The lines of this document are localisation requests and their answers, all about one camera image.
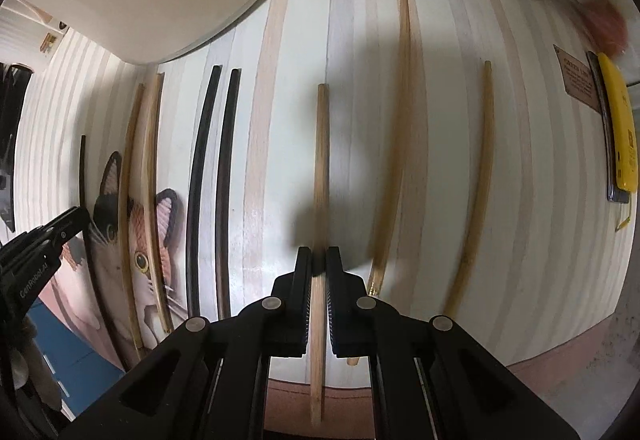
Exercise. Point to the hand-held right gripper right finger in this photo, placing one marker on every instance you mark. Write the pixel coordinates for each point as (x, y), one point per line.
(332, 305)

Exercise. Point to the thin dark chopstick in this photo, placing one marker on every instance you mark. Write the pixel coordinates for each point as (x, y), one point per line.
(82, 170)

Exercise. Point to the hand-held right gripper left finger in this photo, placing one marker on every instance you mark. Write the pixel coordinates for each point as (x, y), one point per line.
(306, 305)

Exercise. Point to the blue cabinet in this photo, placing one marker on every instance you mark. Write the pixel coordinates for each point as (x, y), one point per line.
(65, 360)

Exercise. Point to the brown paper card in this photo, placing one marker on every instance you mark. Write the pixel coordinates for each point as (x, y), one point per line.
(580, 76)

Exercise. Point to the yellow flat box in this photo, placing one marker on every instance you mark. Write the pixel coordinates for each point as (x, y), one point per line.
(619, 120)

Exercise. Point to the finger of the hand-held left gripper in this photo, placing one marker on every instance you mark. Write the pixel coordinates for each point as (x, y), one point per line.
(70, 222)

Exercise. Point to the light wooden chopstick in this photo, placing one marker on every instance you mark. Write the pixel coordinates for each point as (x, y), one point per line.
(481, 180)
(400, 120)
(320, 160)
(150, 180)
(126, 220)

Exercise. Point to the dark wooden chopstick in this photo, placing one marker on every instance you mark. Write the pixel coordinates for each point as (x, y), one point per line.
(197, 200)
(225, 180)

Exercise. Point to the black plastic object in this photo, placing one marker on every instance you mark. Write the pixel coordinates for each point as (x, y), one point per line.
(11, 145)

